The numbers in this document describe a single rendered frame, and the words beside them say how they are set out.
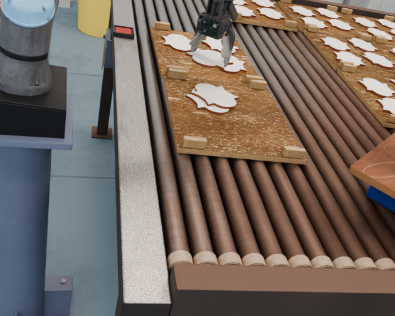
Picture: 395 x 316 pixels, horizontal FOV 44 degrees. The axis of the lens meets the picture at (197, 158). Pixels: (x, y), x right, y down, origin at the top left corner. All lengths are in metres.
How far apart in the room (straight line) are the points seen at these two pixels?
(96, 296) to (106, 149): 1.04
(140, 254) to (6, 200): 0.62
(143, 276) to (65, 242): 1.35
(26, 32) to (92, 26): 3.04
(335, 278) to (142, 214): 0.40
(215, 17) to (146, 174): 0.49
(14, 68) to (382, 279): 0.94
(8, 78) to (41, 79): 0.08
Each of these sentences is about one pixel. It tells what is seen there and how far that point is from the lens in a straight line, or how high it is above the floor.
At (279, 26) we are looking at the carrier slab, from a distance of 2.33.
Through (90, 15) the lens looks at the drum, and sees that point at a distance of 4.23.
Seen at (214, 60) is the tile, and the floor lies 1.04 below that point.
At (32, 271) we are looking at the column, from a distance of 1.68.
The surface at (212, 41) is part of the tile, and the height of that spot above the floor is 0.94.
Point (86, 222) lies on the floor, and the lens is 2.33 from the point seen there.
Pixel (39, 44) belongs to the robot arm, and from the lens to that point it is 1.24.
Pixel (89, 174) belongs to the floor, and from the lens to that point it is 2.61.
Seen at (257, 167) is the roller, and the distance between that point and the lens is 1.25.
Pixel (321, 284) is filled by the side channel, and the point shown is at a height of 0.95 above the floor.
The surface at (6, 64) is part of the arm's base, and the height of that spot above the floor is 1.03.
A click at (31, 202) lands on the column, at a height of 0.62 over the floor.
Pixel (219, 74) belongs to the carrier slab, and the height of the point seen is 0.94.
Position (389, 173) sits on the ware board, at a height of 1.04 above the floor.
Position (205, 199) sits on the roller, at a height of 0.91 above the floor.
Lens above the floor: 1.58
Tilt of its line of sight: 33 degrees down
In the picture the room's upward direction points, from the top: 14 degrees clockwise
